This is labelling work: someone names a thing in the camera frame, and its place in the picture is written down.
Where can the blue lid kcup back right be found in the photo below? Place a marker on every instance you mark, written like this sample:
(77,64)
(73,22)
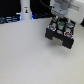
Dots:
(70,25)

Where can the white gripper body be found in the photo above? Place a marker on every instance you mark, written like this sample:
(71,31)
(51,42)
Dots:
(65,8)

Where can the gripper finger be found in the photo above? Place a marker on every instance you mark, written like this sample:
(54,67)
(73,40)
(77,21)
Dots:
(68,21)
(54,19)

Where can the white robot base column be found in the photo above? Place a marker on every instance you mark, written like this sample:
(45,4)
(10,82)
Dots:
(26,13)

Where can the red lid kcup front left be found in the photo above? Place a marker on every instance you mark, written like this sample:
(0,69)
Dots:
(52,28)

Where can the black kcup holder drawer box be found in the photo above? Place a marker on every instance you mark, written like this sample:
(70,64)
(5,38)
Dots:
(58,35)

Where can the red lid kcup front right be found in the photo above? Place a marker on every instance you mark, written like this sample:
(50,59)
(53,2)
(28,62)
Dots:
(68,34)

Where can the green lid kcup pod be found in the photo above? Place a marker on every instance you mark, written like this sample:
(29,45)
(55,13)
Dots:
(60,24)

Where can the red lid kcup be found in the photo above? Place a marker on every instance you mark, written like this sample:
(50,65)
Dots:
(52,28)
(68,34)

